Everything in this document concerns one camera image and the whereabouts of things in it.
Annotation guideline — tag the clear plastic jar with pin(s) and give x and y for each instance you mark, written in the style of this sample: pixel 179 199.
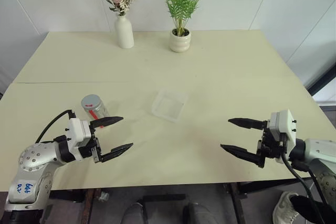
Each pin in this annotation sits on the clear plastic jar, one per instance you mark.
pixel 101 112

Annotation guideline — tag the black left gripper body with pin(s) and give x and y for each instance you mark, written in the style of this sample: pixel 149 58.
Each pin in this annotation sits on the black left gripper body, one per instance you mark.
pixel 95 149

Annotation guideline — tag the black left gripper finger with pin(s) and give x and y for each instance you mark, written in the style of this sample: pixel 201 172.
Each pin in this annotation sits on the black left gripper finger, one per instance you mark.
pixel 106 122
pixel 115 151

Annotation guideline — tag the rusty metal table leg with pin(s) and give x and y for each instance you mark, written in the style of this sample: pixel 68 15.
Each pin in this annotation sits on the rusty metal table leg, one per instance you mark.
pixel 237 203
pixel 86 205

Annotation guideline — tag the white sneaker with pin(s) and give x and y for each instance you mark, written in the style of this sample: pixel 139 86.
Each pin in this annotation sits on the white sneaker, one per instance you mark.
pixel 284 208

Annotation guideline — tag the white ceramic vase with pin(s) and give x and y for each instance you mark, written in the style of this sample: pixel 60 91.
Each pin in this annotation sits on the white ceramic vase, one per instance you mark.
pixel 124 33

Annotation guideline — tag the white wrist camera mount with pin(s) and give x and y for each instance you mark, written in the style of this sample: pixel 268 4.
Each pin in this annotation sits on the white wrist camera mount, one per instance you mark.
pixel 78 132
pixel 283 125

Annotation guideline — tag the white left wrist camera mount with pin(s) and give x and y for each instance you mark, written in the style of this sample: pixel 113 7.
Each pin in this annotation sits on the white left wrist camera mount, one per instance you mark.
pixel 78 132

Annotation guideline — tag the dark door frame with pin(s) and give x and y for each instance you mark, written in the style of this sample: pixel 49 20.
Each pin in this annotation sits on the dark door frame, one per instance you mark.
pixel 321 82

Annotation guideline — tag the clear square plastic tray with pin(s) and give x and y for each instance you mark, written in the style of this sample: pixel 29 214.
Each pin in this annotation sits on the clear square plastic tray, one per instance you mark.
pixel 169 106

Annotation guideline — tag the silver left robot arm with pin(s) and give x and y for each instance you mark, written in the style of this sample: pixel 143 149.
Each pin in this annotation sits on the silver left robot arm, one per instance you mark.
pixel 29 161

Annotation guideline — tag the white ribbed plant pot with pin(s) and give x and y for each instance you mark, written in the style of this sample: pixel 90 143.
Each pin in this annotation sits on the white ribbed plant pot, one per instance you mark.
pixel 179 43

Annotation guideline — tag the grey plastic container lid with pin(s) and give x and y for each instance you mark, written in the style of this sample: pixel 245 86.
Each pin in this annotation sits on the grey plastic container lid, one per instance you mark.
pixel 90 102

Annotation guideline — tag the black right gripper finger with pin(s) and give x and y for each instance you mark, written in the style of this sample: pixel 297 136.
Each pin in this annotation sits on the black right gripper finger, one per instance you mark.
pixel 241 153
pixel 246 123

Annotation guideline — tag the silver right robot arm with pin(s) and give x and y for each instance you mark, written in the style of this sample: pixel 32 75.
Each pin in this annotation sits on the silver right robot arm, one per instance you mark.
pixel 320 153

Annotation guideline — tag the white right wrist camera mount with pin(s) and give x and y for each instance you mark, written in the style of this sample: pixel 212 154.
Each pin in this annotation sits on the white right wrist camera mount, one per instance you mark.
pixel 283 125

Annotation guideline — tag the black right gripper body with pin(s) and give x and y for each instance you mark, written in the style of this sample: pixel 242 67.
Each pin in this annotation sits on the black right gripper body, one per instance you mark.
pixel 271 145

